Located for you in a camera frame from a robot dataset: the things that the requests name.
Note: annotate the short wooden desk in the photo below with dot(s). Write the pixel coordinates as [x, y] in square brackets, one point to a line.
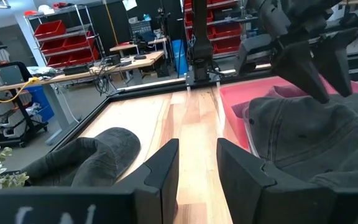
[126, 46]

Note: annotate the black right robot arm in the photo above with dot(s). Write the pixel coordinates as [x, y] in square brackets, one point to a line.
[201, 46]

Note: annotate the grey flat panel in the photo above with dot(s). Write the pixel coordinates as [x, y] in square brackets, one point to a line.
[11, 74]

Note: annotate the red storage bin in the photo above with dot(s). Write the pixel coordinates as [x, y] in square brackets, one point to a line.
[78, 41]
[53, 47]
[227, 45]
[57, 61]
[227, 30]
[84, 56]
[50, 29]

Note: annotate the long wooden desk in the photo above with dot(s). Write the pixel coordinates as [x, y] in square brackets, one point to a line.
[141, 60]

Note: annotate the yellow pole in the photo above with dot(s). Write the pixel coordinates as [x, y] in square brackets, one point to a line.
[110, 23]

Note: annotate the blue upright container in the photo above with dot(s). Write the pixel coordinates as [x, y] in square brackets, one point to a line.
[179, 56]

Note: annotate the shelf rack with red bins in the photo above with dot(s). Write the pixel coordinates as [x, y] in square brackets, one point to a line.
[228, 20]

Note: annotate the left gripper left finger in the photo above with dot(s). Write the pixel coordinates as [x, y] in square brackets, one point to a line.
[163, 186]

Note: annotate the white paper sheet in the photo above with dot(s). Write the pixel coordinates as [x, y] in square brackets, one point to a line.
[129, 4]

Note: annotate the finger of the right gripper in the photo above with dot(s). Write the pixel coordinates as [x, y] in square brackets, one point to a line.
[337, 62]
[300, 68]

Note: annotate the blue plastic tub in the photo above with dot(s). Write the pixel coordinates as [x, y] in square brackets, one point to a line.
[40, 99]

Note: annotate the dark grey cap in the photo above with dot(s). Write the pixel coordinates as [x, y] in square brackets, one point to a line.
[85, 158]
[315, 140]

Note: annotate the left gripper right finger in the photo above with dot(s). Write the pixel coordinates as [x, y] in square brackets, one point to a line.
[244, 186]

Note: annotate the black table edge frame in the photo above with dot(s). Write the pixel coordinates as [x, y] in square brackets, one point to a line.
[148, 90]

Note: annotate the pink plastic bin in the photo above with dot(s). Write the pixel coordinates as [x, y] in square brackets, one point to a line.
[238, 93]

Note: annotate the black cart with grey bins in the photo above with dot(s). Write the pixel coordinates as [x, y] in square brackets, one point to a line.
[26, 70]

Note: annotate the black flat box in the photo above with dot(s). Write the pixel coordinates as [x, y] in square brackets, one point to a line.
[76, 69]

